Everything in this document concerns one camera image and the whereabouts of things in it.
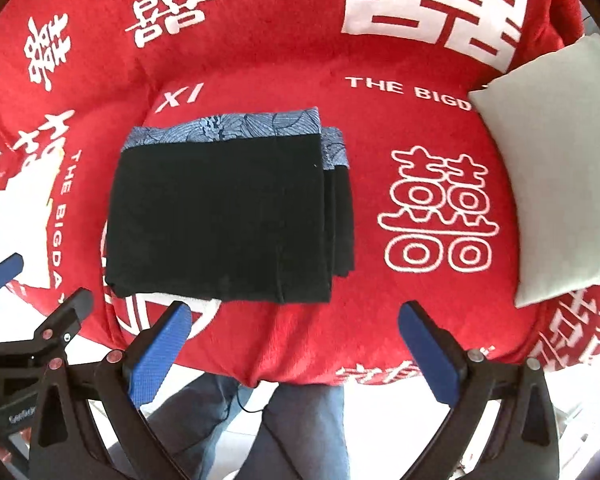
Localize thin black cable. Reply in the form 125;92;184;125
227;377;277;415

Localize person's legs in jeans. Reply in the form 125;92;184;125
142;374;261;480

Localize person's right leg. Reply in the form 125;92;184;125
240;382;348;480

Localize black pants with blue waistband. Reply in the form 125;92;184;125
102;106;357;305

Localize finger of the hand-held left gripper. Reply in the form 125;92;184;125
30;287;95;361
0;254;25;298

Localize grey cushion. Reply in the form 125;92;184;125
467;34;600;308

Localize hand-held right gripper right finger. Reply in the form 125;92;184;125
399;301;563;480

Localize red printed blanket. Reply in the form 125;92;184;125
0;0;600;387

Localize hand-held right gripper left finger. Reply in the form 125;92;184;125
27;301;193;480

